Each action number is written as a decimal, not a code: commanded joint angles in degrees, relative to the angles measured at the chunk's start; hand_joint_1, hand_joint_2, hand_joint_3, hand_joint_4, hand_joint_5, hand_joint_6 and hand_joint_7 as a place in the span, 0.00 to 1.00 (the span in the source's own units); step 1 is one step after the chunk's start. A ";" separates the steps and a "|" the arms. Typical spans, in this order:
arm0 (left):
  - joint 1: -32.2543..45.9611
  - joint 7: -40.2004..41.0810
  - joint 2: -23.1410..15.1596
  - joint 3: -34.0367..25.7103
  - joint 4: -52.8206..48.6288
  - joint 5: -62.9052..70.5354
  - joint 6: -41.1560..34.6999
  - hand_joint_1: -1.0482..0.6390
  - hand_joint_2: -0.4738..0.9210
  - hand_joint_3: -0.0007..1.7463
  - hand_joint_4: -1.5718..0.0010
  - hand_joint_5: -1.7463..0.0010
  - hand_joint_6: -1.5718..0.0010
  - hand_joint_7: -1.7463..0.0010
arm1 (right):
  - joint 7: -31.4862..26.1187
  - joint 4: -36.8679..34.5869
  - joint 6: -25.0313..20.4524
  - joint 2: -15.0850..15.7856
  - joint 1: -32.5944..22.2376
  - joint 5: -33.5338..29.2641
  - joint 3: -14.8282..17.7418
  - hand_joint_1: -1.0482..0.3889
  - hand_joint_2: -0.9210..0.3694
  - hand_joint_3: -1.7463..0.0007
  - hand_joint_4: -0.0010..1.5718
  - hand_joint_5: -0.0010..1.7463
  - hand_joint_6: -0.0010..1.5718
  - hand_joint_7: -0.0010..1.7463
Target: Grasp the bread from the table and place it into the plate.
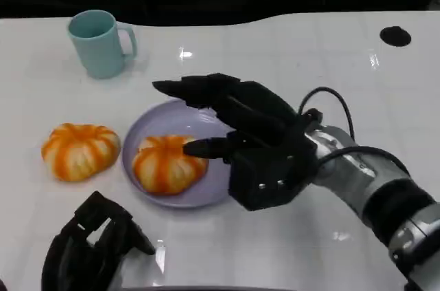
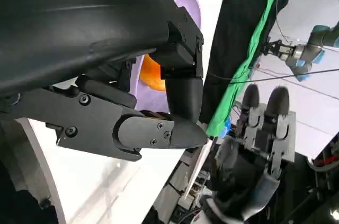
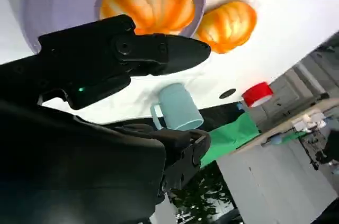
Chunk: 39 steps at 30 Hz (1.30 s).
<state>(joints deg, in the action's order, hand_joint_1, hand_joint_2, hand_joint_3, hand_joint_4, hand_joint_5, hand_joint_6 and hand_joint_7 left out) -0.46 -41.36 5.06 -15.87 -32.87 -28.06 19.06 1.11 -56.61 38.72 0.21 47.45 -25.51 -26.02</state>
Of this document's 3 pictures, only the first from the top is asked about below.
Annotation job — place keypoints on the orange white toy bread roll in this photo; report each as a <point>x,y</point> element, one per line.
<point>161,170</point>
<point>80,151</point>

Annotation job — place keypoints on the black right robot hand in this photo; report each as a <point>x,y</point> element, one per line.
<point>264,132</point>

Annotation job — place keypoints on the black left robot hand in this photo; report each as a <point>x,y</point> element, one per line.
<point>75,263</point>

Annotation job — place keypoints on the pale green mug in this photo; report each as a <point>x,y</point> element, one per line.
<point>98,54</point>

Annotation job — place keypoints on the black round table grommet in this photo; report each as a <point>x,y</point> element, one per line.
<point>395,36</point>

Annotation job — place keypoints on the lilac plate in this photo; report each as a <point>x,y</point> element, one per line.
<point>141,124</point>

